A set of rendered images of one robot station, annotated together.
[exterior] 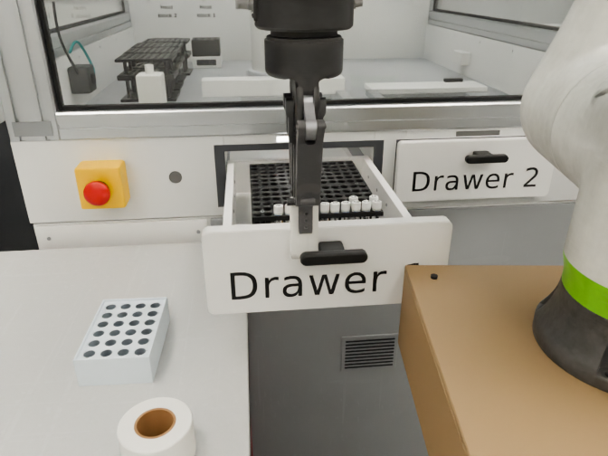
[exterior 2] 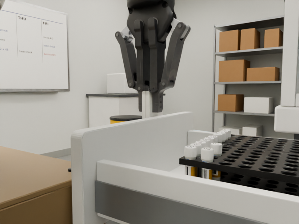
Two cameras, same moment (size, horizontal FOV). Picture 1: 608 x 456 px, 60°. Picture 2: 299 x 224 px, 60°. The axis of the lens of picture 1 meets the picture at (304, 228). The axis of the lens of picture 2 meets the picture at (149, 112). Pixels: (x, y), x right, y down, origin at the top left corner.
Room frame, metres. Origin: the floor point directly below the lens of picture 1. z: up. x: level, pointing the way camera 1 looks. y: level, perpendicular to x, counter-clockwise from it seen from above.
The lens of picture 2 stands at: (0.78, -0.33, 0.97)
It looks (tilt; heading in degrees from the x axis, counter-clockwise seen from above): 5 degrees down; 128
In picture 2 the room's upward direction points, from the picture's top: straight up
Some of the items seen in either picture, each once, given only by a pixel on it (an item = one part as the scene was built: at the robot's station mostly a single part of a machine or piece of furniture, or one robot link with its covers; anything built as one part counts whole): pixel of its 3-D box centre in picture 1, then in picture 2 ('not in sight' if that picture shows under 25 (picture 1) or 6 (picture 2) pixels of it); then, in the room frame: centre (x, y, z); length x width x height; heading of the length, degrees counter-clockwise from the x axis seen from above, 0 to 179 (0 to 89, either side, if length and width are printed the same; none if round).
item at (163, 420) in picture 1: (157, 438); not in sight; (0.37, 0.14, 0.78); 0.07 x 0.07 x 0.04
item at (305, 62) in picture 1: (303, 82); (150, 13); (0.52, 0.00, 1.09); 0.08 x 0.07 x 0.09; 6
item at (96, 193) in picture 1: (98, 192); not in sight; (0.78, 0.33, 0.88); 0.04 x 0.03 x 0.04; 96
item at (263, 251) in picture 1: (327, 265); (150, 154); (0.55, -0.03, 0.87); 0.29 x 0.02 x 0.11; 96
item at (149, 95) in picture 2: not in sight; (152, 112); (0.53, 0.00, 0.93); 0.03 x 0.01 x 0.07; 96
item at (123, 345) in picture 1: (126, 337); not in sight; (0.53, 0.22, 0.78); 0.12 x 0.08 x 0.04; 4
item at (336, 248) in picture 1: (332, 251); not in sight; (0.52, -0.03, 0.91); 0.07 x 0.04 x 0.01; 96
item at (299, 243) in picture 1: (304, 229); (148, 112); (0.52, 0.00, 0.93); 0.03 x 0.01 x 0.07; 96
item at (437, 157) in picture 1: (474, 169); not in sight; (0.90, -0.31, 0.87); 0.29 x 0.02 x 0.11; 96
